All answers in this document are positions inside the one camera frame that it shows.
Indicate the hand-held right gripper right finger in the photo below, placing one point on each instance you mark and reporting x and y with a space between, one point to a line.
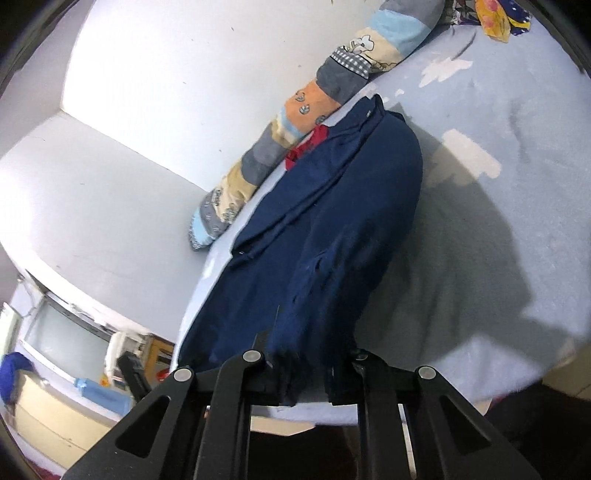
369 374

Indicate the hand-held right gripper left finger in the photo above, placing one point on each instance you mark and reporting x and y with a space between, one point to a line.
240 374

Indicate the navy blue work jacket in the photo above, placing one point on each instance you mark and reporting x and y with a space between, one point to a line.
323 230

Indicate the black upright object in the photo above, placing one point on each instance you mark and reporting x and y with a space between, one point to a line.
136 376

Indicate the light blue box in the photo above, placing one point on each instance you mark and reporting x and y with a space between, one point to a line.
104 397

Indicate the white framed window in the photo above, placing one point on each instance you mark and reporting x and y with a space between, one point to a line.
60 327

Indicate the beige cabinet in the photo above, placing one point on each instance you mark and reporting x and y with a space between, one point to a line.
51 410

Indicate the light blue cloud bed sheet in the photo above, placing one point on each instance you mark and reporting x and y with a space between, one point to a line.
485 207

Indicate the blue cloth bundle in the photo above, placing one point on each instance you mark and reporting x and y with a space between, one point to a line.
14 376

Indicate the patchwork rolled quilt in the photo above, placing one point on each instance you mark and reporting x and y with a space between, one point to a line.
341 74

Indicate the colourful patterned cloth pile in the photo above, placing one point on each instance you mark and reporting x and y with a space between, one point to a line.
494 18

